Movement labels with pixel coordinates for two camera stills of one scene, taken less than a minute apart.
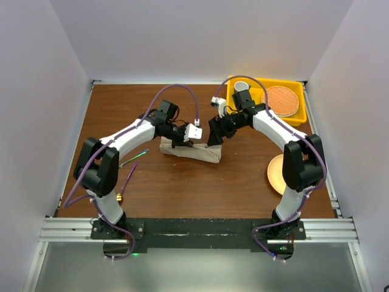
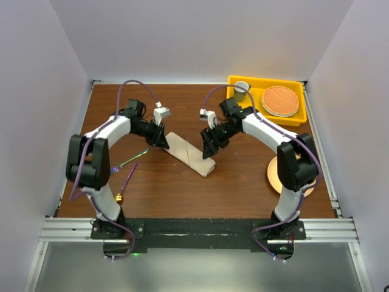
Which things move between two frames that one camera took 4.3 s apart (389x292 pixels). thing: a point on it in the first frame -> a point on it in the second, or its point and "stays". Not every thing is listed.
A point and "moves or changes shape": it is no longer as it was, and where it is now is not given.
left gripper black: (180, 142) -> (161, 141)
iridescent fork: (120, 165) stays
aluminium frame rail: (329, 230) stays
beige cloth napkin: (198, 152) moves or changes shape
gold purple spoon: (119, 196) stays
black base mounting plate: (132, 237) stays
